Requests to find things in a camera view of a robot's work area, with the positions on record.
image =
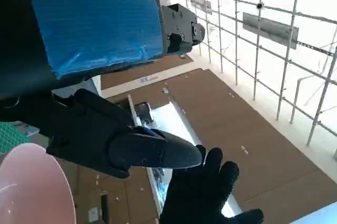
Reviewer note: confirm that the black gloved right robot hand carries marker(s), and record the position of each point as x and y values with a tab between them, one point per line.
194	197

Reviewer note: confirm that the small grey wall banner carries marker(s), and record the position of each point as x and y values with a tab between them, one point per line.
201	4

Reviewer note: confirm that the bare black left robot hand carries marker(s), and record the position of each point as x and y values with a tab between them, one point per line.
92	23

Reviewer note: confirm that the green cutting mat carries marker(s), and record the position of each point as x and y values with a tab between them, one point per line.
10	137

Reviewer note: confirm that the white scaffold frame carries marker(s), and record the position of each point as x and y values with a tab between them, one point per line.
285	63

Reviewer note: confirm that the pink bowl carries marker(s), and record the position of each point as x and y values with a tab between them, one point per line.
31	187

